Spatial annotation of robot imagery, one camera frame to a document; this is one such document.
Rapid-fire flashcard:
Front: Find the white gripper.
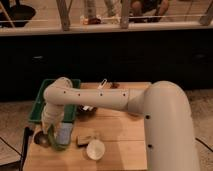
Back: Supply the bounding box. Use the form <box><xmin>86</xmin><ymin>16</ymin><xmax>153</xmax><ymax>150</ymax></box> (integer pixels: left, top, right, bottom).
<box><xmin>41</xmin><ymin>104</ymin><xmax>64</xmax><ymax>132</ymax></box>

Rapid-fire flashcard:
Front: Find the black cable left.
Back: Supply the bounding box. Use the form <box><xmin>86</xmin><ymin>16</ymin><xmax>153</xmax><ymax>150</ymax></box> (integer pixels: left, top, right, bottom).
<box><xmin>0</xmin><ymin>136</ymin><xmax>23</xmax><ymax>168</ymax></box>

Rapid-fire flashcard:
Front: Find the small brown object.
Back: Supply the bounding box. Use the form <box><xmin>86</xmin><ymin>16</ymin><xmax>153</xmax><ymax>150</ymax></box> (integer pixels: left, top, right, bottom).
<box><xmin>110</xmin><ymin>82</ymin><xmax>119</xmax><ymax>89</ymax></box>

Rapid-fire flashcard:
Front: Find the dark bowl with items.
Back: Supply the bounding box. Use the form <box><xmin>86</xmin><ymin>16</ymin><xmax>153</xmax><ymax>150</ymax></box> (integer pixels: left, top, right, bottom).
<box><xmin>77</xmin><ymin>106</ymin><xmax>97</xmax><ymax>118</ymax></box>

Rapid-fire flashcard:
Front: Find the green plastic tray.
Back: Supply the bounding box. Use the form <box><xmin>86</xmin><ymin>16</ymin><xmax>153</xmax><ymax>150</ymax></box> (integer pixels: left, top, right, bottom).
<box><xmin>29</xmin><ymin>79</ymin><xmax>77</xmax><ymax>123</ymax></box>

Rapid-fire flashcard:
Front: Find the black cable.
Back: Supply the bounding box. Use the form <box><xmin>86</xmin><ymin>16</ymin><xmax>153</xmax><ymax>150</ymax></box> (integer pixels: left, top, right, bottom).
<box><xmin>195</xmin><ymin>137</ymin><xmax>213</xmax><ymax>154</ymax></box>
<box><xmin>0</xmin><ymin>136</ymin><xmax>23</xmax><ymax>168</ymax></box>

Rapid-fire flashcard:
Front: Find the black cable right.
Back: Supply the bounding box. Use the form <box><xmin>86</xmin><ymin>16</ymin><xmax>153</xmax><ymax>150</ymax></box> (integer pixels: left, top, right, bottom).
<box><xmin>195</xmin><ymin>137</ymin><xmax>213</xmax><ymax>154</ymax></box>

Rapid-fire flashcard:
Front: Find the blue sponge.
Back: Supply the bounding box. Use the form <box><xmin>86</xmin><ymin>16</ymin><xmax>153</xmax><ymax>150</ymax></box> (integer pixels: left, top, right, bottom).
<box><xmin>56</xmin><ymin>123</ymin><xmax>73</xmax><ymax>145</ymax></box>

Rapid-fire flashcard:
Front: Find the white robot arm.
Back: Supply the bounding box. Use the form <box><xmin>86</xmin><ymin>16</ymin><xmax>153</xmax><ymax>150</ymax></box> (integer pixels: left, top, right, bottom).
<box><xmin>42</xmin><ymin>77</ymin><xmax>200</xmax><ymax>171</ymax></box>

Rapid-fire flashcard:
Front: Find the black stand left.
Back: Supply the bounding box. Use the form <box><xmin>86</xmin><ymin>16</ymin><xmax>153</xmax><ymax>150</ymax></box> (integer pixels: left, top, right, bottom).
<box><xmin>19</xmin><ymin>127</ymin><xmax>34</xmax><ymax>171</ymax></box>

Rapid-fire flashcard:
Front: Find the brown wooden block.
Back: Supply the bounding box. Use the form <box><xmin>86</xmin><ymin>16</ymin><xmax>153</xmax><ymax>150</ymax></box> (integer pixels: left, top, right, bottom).
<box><xmin>76</xmin><ymin>134</ymin><xmax>94</xmax><ymax>147</ymax></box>

